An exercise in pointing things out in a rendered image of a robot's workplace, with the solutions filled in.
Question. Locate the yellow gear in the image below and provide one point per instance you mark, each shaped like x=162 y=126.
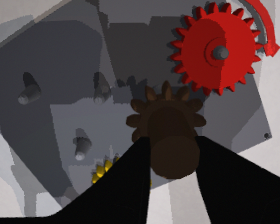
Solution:
x=101 y=170

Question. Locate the brown gear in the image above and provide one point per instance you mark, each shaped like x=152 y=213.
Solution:
x=169 y=121

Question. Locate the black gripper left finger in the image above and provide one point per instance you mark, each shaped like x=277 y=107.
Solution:
x=120 y=196

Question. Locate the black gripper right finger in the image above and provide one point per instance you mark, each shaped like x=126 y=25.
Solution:
x=235 y=190

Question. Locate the red gear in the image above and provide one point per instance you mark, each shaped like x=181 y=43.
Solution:
x=203 y=35

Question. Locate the red curved arrow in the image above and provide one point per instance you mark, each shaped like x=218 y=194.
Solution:
x=270 y=47

